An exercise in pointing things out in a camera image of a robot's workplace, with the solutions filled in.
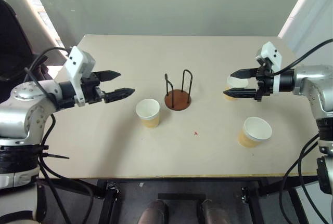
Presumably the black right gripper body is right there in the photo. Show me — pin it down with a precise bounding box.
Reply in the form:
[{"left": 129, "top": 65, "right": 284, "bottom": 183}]
[{"left": 255, "top": 63, "right": 274, "bottom": 102}]

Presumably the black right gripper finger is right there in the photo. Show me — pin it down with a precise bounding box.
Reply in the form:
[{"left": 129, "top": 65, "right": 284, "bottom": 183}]
[
  {"left": 223, "top": 88, "right": 259, "bottom": 100},
  {"left": 230, "top": 68, "right": 258, "bottom": 80}
]

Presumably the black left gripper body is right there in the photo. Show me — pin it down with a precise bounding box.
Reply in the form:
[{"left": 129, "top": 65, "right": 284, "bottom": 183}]
[{"left": 78, "top": 71, "right": 106, "bottom": 105}]

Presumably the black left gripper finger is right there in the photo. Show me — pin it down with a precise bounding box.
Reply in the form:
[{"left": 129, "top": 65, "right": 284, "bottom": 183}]
[
  {"left": 97, "top": 70, "right": 122, "bottom": 82},
  {"left": 104, "top": 87, "right": 136, "bottom": 104}
]

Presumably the tan paper cup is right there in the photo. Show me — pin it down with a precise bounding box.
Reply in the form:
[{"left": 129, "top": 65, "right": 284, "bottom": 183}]
[
  {"left": 135, "top": 98, "right": 161, "bottom": 129},
  {"left": 238, "top": 116, "right": 273, "bottom": 149},
  {"left": 224, "top": 75, "right": 249, "bottom": 102}
]

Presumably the brown wire cup holder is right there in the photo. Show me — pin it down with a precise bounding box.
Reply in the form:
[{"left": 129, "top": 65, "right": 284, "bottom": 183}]
[{"left": 163, "top": 69, "right": 194, "bottom": 111}]

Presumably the black chair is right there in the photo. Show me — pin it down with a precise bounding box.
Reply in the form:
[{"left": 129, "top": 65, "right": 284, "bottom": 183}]
[{"left": 0, "top": 0, "right": 69, "bottom": 103}]

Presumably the dark rounded robot foot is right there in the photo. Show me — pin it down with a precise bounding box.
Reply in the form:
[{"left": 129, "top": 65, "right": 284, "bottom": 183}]
[
  {"left": 137, "top": 199, "right": 169, "bottom": 224},
  {"left": 200, "top": 199, "right": 232, "bottom": 224}
]

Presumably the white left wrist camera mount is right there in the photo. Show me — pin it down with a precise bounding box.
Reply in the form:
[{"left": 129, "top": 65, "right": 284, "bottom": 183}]
[{"left": 62, "top": 46, "right": 96, "bottom": 108}]

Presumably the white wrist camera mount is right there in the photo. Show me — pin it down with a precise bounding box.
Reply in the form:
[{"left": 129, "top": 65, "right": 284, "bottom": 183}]
[
  {"left": 254, "top": 41, "right": 283, "bottom": 96},
  {"left": 62, "top": 46, "right": 96, "bottom": 108}
]

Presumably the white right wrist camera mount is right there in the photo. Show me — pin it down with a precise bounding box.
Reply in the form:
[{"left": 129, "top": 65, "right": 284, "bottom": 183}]
[{"left": 254, "top": 41, "right": 283, "bottom": 96}]

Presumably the black table frame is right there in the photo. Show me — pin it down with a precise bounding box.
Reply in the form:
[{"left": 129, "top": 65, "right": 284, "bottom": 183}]
[{"left": 36, "top": 176, "right": 319, "bottom": 224}]

